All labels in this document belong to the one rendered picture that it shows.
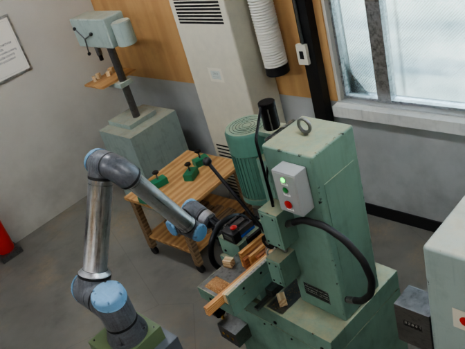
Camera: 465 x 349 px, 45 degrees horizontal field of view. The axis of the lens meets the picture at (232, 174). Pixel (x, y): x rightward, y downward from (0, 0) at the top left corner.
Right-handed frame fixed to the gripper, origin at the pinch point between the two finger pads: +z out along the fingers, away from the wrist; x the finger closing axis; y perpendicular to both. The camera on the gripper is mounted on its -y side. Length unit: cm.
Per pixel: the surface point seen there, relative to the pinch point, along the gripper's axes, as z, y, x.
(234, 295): 34, 37, -41
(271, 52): -70, 32, 105
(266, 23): -77, 48, 107
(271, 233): 40, 70, -29
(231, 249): 13.2, 27.7, -20.3
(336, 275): 64, 59, -21
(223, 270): 18.3, 27.8, -30.5
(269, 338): 46, 6, -31
